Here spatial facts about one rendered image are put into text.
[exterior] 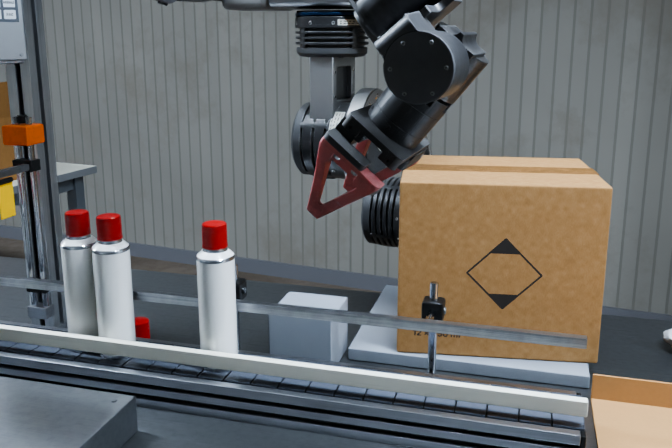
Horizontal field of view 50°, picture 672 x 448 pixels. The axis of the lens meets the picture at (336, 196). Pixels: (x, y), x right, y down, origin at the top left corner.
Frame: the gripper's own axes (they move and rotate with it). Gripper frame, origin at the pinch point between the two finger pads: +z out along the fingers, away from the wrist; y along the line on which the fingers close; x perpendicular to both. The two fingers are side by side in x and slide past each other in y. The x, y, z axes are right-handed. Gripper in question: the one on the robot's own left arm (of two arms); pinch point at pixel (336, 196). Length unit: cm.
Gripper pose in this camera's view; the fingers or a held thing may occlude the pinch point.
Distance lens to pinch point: 71.5
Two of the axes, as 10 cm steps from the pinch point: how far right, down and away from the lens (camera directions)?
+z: -5.8, 7.0, 4.1
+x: 7.2, 6.8, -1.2
